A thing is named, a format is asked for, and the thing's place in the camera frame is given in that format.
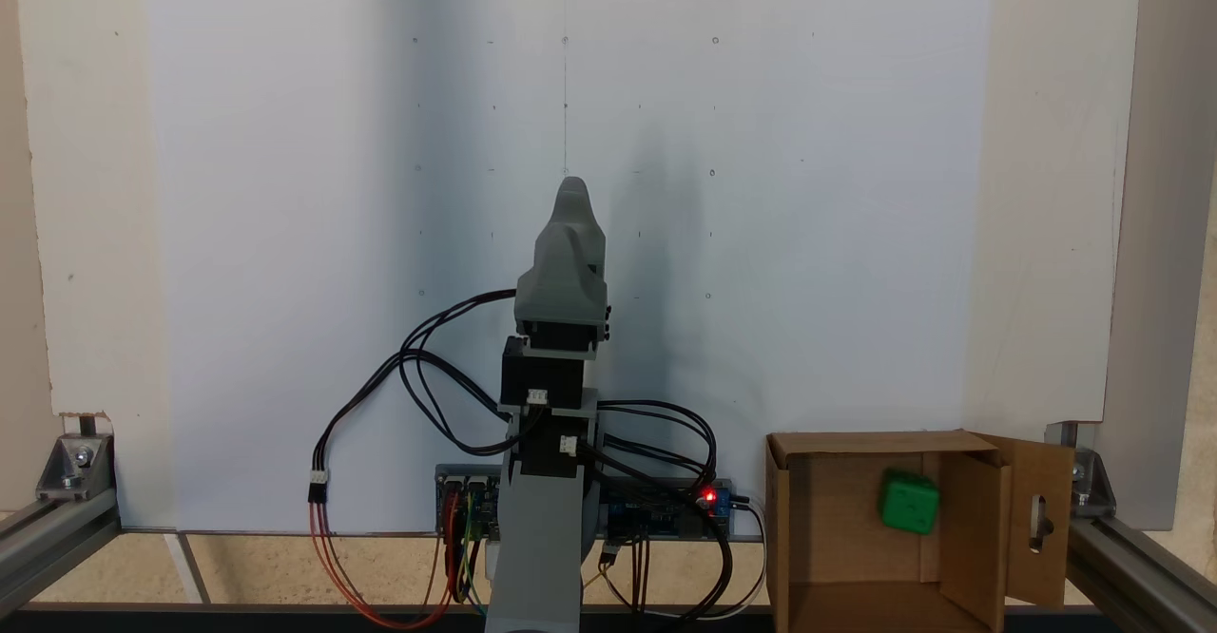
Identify green jumper wire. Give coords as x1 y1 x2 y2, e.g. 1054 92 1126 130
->
456 492 488 610

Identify white paper sheet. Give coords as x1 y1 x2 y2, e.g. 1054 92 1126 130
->
143 0 995 534

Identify blue circuit board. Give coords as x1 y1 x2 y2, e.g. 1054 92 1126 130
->
602 477 736 541

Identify aluminium frame rail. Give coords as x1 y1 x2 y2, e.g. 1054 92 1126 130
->
1067 514 1217 633
0 492 123 617

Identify green dice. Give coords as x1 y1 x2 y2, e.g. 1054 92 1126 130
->
879 469 941 535

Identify grey metal corner bracket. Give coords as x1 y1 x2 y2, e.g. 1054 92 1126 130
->
1046 421 1119 520
36 412 117 503

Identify circuit board with jumper wires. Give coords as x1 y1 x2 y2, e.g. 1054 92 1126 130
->
435 465 503 539

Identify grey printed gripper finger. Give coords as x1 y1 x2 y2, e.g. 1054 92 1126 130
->
531 176 608 278

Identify thin white cable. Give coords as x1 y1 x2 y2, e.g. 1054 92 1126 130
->
599 503 768 624

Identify black arm cable loops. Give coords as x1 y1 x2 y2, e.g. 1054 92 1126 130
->
580 399 738 620
397 288 522 458

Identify brown cardboard box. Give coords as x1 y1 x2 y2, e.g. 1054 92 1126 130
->
765 429 1077 633

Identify orange jumper wires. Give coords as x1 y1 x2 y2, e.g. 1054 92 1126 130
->
309 498 464 630

